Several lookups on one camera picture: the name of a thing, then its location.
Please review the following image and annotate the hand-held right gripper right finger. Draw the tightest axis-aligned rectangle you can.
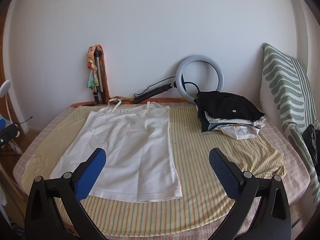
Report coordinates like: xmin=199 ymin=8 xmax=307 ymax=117
xmin=209 ymin=147 xmax=292 ymax=240

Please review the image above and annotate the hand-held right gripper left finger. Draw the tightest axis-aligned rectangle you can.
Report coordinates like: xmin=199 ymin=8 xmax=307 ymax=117
xmin=24 ymin=148 xmax=108 ymax=240

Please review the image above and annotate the white camisole top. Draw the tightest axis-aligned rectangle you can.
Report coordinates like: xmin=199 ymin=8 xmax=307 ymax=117
xmin=50 ymin=99 xmax=183 ymax=202

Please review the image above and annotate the yellow striped sheet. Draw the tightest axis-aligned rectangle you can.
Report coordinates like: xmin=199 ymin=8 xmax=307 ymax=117
xmin=21 ymin=105 xmax=287 ymax=233

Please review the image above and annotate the white printed garment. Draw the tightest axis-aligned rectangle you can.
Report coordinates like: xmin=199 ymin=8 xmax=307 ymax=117
xmin=219 ymin=123 xmax=266 ymax=140

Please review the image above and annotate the dark teal garment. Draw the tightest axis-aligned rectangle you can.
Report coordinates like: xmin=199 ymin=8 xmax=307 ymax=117
xmin=201 ymin=119 xmax=216 ymax=132

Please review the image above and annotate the white folded garment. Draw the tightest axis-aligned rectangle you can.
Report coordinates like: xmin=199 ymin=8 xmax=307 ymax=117
xmin=204 ymin=112 xmax=266 ymax=128

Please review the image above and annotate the pink checked mattress cover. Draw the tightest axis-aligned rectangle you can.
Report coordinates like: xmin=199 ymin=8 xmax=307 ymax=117
xmin=12 ymin=102 xmax=310 ymax=240

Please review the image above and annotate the black bag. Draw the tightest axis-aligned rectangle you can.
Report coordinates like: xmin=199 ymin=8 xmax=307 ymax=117
xmin=302 ymin=124 xmax=320 ymax=166

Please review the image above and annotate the silver tripod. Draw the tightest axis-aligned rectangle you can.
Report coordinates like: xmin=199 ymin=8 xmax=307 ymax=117
xmin=93 ymin=50 xmax=107 ymax=105

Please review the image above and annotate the colourful patterned scarf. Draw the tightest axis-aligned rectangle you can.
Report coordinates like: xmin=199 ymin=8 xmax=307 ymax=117
xmin=86 ymin=44 xmax=112 ymax=101

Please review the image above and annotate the green striped pillow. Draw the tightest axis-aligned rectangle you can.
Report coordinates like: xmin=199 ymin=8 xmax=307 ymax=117
xmin=260 ymin=43 xmax=320 ymax=203

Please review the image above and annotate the white ring light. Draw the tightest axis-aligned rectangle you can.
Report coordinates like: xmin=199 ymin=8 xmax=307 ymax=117
xmin=176 ymin=55 xmax=225 ymax=98

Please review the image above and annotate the black ring light tripod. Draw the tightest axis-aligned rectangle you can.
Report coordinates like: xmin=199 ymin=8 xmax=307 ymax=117
xmin=134 ymin=82 xmax=178 ymax=104

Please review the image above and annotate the black power cable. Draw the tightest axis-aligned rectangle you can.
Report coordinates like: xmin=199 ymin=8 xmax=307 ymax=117
xmin=134 ymin=77 xmax=173 ymax=101

